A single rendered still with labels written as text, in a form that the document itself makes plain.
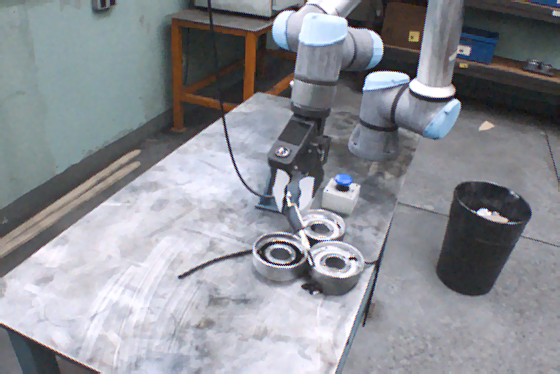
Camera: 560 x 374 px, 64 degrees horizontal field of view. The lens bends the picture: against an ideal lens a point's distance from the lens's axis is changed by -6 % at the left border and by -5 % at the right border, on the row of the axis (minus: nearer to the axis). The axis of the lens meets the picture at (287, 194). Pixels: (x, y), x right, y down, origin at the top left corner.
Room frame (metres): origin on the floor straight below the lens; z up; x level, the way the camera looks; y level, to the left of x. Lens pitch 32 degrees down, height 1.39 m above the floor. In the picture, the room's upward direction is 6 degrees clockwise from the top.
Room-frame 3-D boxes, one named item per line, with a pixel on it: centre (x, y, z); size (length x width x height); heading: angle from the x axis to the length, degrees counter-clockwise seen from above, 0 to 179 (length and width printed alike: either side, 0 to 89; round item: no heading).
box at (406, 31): (4.29, -0.89, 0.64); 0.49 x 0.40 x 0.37; 77
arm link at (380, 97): (1.24, -0.24, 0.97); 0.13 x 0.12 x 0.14; 50
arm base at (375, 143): (1.25, -0.24, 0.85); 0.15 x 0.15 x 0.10
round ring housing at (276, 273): (0.69, 0.00, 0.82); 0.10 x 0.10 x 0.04
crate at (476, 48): (4.15, -1.41, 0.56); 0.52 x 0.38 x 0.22; 69
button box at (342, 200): (0.93, -0.12, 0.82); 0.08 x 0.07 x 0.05; 162
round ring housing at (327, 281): (0.68, -0.10, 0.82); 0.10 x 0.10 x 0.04
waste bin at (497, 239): (1.67, -0.87, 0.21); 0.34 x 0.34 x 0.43
